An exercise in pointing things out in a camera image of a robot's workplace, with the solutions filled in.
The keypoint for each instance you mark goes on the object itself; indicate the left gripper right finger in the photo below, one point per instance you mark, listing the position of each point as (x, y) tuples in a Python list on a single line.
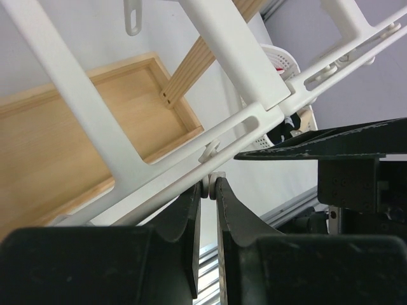
[(260, 265)]

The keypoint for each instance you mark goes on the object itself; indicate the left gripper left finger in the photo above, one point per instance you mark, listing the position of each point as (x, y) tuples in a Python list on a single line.
[(156, 263)]

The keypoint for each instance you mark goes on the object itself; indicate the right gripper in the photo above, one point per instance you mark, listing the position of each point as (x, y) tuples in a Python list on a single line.
[(364, 196)]

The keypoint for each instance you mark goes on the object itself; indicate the white plastic clip hanger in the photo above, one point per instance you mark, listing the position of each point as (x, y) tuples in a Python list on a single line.
[(225, 33)]

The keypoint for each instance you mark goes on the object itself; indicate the wooden hanger rack stand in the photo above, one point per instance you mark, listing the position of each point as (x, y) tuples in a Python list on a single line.
[(49, 167)]

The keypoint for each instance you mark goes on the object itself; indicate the white perforated sock basket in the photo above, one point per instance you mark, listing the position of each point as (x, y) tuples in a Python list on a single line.
[(265, 99)]

